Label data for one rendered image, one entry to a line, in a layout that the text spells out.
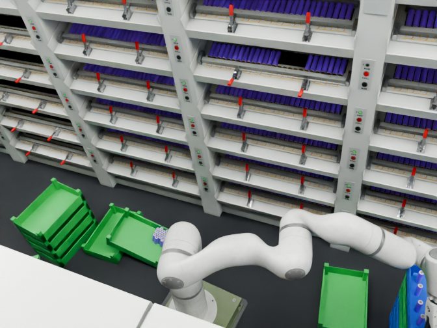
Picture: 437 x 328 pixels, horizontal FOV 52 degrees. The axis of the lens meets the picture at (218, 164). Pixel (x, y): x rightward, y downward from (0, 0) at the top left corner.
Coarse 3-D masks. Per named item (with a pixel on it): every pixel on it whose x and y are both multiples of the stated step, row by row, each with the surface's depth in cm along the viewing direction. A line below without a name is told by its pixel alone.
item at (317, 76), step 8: (216, 64) 174; (224, 64) 172; (232, 64) 170; (240, 64) 170; (248, 64) 169; (256, 64) 168; (272, 72) 166; (280, 72) 164; (288, 72) 163; (296, 72) 162; (304, 72) 161; (312, 72) 160; (296, 80) 163; (328, 80) 159; (336, 80) 157; (344, 80) 156
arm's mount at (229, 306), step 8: (208, 288) 179; (216, 288) 178; (216, 296) 176; (224, 296) 175; (232, 296) 175; (168, 304) 175; (224, 304) 173; (232, 304) 173; (240, 304) 178; (224, 312) 170; (232, 312) 170; (216, 320) 168; (224, 320) 168; (232, 320) 172
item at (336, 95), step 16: (208, 48) 179; (272, 48) 172; (192, 64) 173; (208, 80) 176; (224, 80) 172; (240, 80) 170; (256, 80) 168; (272, 80) 166; (288, 80) 164; (304, 96) 163; (320, 96) 160; (336, 96) 157
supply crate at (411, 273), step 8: (408, 272) 164; (416, 272) 167; (408, 280) 162; (424, 280) 164; (408, 288) 160; (424, 288) 162; (408, 296) 158; (416, 296) 161; (424, 296) 160; (408, 304) 156; (424, 304) 159; (408, 312) 155; (416, 312) 157; (424, 312) 157; (408, 320) 153; (416, 320) 155; (424, 320) 155
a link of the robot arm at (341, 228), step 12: (288, 216) 137; (300, 216) 134; (312, 216) 130; (324, 216) 127; (336, 216) 124; (348, 216) 124; (312, 228) 129; (324, 228) 125; (336, 228) 123; (348, 228) 122; (360, 228) 123; (372, 228) 125; (324, 240) 128; (336, 240) 124; (348, 240) 123; (360, 240) 123; (372, 240) 124; (360, 252) 127; (372, 252) 125
